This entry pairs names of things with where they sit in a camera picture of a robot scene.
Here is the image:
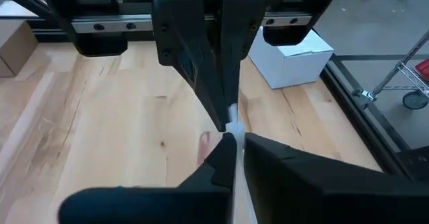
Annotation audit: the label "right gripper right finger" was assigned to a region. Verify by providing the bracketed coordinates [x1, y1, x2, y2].
[243, 132, 429, 224]

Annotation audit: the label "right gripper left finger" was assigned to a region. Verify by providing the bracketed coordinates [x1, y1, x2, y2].
[57, 132, 238, 224]

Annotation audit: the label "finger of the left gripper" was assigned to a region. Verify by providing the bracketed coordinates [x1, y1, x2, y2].
[151, 0, 229, 133]
[219, 0, 269, 117]

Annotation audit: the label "clear plastic zip bag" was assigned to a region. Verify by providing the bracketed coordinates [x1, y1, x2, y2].
[196, 102, 259, 224]

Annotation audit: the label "white cardboard box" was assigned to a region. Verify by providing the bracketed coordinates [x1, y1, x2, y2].
[247, 25, 335, 91]

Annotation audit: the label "brown cardboard box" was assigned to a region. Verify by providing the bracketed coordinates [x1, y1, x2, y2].
[0, 17, 40, 78]

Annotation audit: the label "red plastic storage bin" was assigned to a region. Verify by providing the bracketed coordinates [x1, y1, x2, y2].
[414, 58, 429, 81]

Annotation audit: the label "black metal table frame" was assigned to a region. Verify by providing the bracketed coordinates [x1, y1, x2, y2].
[0, 0, 429, 184]

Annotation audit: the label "chrome wire shelf rack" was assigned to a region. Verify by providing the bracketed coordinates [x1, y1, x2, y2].
[351, 29, 429, 111]

